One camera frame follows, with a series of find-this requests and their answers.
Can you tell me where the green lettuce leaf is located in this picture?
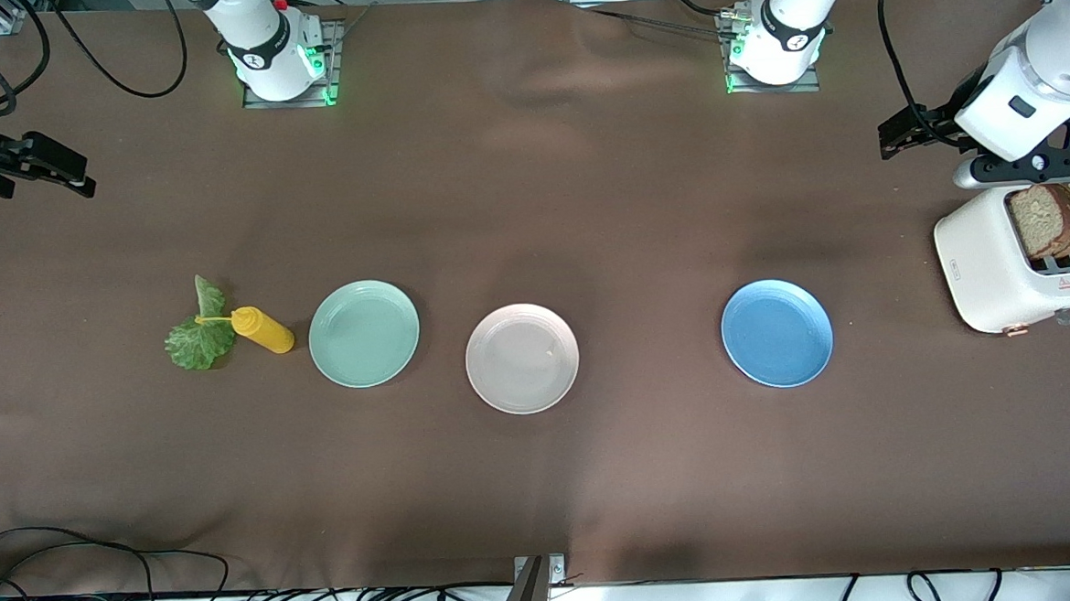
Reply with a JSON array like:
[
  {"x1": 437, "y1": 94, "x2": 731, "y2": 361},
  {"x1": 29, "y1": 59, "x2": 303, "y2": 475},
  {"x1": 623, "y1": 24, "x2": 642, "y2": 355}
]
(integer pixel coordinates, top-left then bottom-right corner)
[{"x1": 161, "y1": 273, "x2": 239, "y2": 374}]

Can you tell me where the yellow mustard squeeze bottle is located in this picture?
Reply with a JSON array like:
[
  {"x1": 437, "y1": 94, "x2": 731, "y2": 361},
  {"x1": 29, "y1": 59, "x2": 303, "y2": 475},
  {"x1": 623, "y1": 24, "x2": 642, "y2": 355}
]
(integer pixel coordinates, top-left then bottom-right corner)
[{"x1": 195, "y1": 304, "x2": 297, "y2": 360}]

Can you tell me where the blue plate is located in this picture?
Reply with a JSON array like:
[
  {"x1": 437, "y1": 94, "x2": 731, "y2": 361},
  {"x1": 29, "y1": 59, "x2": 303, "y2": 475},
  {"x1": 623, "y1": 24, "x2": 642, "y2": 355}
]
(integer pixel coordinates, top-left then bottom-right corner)
[{"x1": 718, "y1": 276, "x2": 837, "y2": 392}]

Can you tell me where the mint green plate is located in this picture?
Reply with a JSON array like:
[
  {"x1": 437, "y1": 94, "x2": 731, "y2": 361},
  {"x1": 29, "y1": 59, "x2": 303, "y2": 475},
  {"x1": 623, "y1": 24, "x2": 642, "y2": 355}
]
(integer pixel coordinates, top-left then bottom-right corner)
[{"x1": 305, "y1": 277, "x2": 424, "y2": 391}]

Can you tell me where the beige plate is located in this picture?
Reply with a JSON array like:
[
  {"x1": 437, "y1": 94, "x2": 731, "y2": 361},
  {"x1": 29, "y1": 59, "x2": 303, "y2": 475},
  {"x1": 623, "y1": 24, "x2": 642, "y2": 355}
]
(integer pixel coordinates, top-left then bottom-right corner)
[{"x1": 462, "y1": 300, "x2": 583, "y2": 418}]

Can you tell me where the white toaster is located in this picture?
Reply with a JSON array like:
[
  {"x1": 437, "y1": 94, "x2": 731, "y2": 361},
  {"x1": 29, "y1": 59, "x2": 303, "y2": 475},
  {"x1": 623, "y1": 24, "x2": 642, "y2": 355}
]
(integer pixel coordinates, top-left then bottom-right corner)
[{"x1": 930, "y1": 181, "x2": 1070, "y2": 341}]

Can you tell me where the brown table cloth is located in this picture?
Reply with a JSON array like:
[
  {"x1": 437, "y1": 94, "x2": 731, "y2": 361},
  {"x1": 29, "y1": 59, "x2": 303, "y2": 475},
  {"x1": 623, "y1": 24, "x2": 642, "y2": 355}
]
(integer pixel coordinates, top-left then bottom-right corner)
[{"x1": 0, "y1": 0, "x2": 1070, "y2": 601}]

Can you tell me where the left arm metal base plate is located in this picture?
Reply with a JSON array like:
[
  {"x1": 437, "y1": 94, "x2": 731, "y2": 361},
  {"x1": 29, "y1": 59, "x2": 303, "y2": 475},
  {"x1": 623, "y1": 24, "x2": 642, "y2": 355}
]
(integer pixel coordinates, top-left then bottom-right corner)
[{"x1": 718, "y1": 4, "x2": 823, "y2": 97}]

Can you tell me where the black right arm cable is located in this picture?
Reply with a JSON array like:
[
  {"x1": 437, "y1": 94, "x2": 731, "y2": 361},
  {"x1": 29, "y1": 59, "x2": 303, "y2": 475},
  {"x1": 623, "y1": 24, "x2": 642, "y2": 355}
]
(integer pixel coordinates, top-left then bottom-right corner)
[{"x1": 0, "y1": 0, "x2": 192, "y2": 117}]

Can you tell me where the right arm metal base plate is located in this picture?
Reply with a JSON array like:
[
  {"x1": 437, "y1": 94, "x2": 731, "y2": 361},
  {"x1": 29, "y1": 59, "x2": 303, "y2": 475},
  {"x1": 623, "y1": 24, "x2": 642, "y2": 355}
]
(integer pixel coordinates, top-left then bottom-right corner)
[{"x1": 238, "y1": 19, "x2": 348, "y2": 112}]

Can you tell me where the black cable on table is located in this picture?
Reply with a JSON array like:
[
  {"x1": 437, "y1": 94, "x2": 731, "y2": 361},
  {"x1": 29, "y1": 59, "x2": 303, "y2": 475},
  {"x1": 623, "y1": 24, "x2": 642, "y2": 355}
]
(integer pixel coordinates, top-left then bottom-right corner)
[
  {"x1": 652, "y1": 0, "x2": 741, "y2": 22},
  {"x1": 570, "y1": 0, "x2": 737, "y2": 45}
]

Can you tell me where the long black floor cable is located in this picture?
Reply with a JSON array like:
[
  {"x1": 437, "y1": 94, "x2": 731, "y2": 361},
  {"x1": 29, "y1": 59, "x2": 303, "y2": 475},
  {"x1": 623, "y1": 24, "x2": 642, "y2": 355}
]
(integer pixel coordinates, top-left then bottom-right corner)
[{"x1": 0, "y1": 517, "x2": 231, "y2": 601}]

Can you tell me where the black looped floor cable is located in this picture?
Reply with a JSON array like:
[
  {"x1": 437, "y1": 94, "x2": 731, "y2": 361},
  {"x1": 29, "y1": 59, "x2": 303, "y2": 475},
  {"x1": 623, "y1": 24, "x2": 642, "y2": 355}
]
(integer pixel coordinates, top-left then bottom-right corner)
[{"x1": 906, "y1": 570, "x2": 953, "y2": 601}]

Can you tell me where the metal table clamp bracket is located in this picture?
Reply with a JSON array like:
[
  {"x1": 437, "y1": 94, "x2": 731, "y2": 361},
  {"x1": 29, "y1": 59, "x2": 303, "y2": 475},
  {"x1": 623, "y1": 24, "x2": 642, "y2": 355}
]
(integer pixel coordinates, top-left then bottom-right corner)
[{"x1": 510, "y1": 553, "x2": 570, "y2": 601}]

